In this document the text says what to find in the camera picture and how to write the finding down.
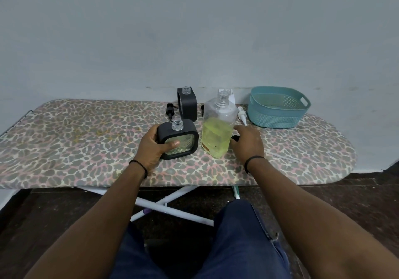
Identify person's right hand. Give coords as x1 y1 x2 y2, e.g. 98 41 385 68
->
230 125 266 166

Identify person's left hand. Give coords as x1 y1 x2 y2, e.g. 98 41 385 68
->
130 124 181 178

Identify black square dispenser bottle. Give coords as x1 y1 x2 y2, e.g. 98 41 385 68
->
177 86 198 122
156 117 200 160

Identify person's left forearm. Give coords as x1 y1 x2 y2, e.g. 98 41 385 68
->
24 163 148 279

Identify person's right forearm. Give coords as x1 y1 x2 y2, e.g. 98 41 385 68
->
246 157 399 279

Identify clear bottle with yellow liquid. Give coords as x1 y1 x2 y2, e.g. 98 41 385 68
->
201 90 239 160

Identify black wrist band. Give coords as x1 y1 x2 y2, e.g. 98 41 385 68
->
129 159 148 179
244 156 266 174

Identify white pump head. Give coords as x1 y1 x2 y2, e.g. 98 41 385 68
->
237 106 248 127

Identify clear plastic tube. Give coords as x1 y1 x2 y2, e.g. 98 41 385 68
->
265 151 300 163

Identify teal plastic basket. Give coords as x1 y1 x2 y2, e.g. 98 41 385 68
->
248 86 311 129

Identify leopard print ironing board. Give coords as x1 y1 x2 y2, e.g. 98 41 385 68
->
0 99 358 227

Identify blue jeans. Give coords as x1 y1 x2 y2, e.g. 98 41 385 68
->
108 199 291 279

